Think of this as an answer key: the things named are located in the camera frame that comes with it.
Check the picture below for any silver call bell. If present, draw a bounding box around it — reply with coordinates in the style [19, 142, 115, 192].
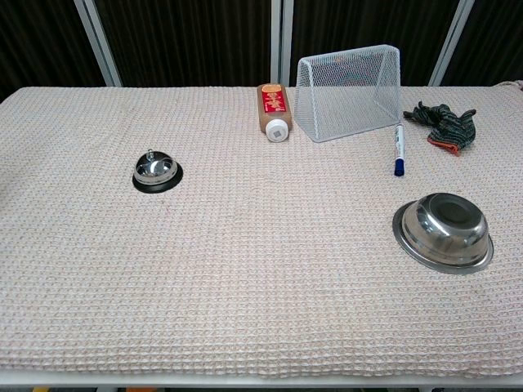
[132, 149, 184, 194]

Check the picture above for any brown bottle white cap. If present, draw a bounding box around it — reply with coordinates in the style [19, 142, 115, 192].
[256, 82, 294, 144]

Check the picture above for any white wire mesh basket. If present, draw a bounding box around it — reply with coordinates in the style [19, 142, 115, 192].
[293, 44, 402, 144]

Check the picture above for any beige waffle weave tablecloth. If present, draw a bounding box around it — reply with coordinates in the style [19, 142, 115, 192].
[0, 80, 523, 379]

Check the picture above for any blue white marker pen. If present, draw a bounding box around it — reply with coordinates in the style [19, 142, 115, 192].
[393, 123, 407, 178]

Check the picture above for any dark striped knit glove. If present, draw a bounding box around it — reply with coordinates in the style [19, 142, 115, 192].
[402, 101, 478, 157]

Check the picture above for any upturned stainless steel bowl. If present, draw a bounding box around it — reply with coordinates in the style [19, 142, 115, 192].
[391, 192, 495, 275]

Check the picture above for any grey metal frame post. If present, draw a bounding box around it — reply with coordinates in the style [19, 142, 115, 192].
[427, 0, 476, 87]
[74, 0, 123, 87]
[270, 0, 295, 88]

